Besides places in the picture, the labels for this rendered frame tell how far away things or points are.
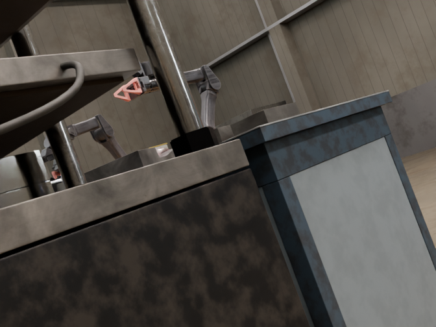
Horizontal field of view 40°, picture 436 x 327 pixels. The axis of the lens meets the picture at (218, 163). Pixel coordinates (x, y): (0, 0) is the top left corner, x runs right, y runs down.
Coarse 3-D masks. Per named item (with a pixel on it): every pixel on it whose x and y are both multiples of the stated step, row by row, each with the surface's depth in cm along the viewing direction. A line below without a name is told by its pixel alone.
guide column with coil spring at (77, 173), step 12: (12, 36) 149; (24, 36) 148; (24, 48) 148; (36, 48) 150; (48, 132) 148; (60, 132) 147; (60, 144) 147; (72, 144) 149; (60, 156) 147; (72, 156) 148; (60, 168) 147; (72, 168) 147; (72, 180) 147; (84, 180) 148
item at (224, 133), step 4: (216, 128) 177; (220, 128) 177; (224, 128) 179; (228, 128) 180; (216, 132) 177; (220, 132) 177; (224, 132) 178; (228, 132) 180; (232, 132) 181; (220, 136) 177; (224, 136) 178; (228, 136) 179; (232, 136) 181; (220, 140) 177; (224, 140) 177
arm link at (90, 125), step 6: (90, 120) 287; (96, 120) 289; (102, 120) 291; (72, 126) 274; (78, 126) 279; (84, 126) 282; (90, 126) 286; (96, 126) 288; (102, 126) 290; (108, 126) 293; (78, 132) 276; (84, 132) 283; (90, 132) 294; (108, 132) 292
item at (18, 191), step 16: (0, 160) 146; (16, 160) 149; (32, 160) 152; (0, 176) 145; (16, 176) 148; (32, 176) 151; (48, 176) 154; (0, 192) 143; (16, 192) 146; (32, 192) 150; (48, 192) 153
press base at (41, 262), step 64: (192, 192) 109; (256, 192) 122; (64, 256) 87; (128, 256) 95; (192, 256) 105; (256, 256) 117; (0, 320) 77; (64, 320) 84; (128, 320) 91; (192, 320) 100; (256, 320) 111
